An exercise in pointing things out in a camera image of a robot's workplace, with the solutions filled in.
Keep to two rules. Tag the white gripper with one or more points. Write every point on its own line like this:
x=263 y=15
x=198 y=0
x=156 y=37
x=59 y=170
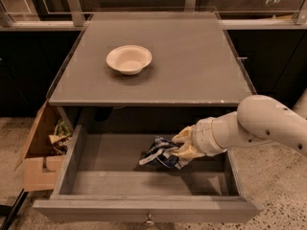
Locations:
x=201 y=135

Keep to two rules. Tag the blue chip bag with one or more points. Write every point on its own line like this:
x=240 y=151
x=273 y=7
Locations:
x=162 y=153

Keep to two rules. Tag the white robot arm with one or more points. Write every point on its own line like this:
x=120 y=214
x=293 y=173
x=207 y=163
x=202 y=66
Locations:
x=257 y=121

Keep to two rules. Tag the metal drawer knob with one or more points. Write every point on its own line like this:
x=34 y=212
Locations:
x=149 y=220

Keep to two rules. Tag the grey open top drawer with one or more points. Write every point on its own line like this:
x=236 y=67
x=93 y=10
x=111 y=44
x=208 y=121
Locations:
x=102 y=180

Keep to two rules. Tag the grey cabinet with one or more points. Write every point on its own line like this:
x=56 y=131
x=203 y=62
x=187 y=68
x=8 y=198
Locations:
x=193 y=63

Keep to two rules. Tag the white paper bowl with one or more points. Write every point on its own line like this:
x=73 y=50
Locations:
x=129 y=59

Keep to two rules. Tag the snack bags in box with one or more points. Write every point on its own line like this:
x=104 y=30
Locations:
x=61 y=138

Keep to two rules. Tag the brown cardboard box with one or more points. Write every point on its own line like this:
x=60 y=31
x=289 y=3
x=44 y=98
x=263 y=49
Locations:
x=41 y=165

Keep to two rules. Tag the grey metal railing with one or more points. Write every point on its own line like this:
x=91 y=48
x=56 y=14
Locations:
x=234 y=14

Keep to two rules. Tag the black stand leg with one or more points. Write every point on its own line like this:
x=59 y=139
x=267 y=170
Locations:
x=10 y=212

